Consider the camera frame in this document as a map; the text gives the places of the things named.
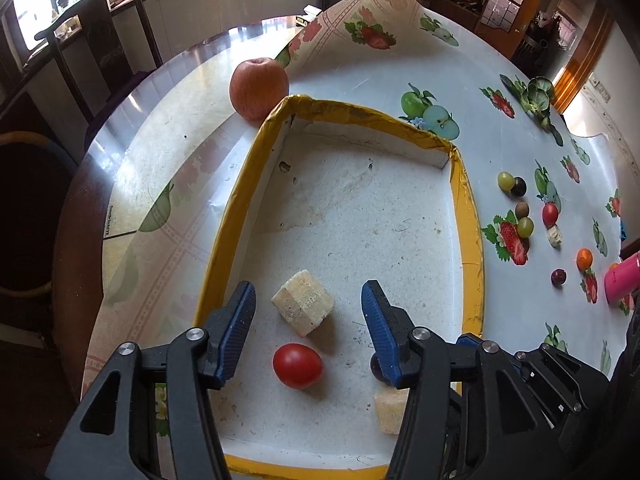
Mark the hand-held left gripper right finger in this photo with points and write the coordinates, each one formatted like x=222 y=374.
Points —
x=380 y=330

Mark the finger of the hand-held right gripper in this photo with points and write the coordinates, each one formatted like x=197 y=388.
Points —
x=555 y=375
x=467 y=340

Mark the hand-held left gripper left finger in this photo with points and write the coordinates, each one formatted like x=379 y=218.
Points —
x=239 y=330

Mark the small dark grape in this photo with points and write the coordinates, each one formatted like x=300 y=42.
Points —
x=375 y=366

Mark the pale yellow cake cube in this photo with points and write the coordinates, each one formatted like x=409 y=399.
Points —
x=302 y=302

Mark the dark purple plum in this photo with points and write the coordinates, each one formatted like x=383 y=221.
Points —
x=558 y=277

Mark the orange kumquat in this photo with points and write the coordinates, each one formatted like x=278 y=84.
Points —
x=584 y=259

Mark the yellow rimmed white tray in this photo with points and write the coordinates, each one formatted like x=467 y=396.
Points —
x=350 y=210

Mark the small white bread piece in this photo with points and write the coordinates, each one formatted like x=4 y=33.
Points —
x=554 y=236

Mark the red cherry tomato with stem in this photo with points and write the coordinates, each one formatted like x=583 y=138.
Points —
x=550 y=215

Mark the green grape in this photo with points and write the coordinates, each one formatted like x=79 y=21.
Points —
x=505 y=181
x=525 y=227

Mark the smooth red cherry tomato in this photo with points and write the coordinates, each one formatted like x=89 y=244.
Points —
x=297 y=366

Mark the pale yellow cake piece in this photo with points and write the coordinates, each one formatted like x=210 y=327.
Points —
x=390 y=410

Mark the pink cup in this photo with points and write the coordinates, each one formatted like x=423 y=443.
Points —
x=622 y=277

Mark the dark purple grape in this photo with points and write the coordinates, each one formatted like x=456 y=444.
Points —
x=520 y=187

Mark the dark seat with yellow rim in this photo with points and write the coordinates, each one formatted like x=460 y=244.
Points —
x=30 y=210

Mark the red apple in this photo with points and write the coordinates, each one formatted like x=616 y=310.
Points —
x=257 y=87

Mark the fruit printed tablecloth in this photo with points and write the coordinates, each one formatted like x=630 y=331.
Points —
x=350 y=85

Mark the green leafy vegetable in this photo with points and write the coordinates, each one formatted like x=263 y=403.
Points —
x=537 y=95

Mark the small box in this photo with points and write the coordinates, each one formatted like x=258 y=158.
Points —
x=312 y=10
x=304 y=20

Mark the dark wooden chair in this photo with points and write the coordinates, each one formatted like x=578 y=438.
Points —
x=107 y=40

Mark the white window counter cabinet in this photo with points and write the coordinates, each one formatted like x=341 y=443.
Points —
x=210 y=5

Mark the wooden glass door cabinet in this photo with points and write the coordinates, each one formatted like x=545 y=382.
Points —
x=500 y=0

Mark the orange wooden door frame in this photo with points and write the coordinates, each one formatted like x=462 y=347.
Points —
x=585 y=60

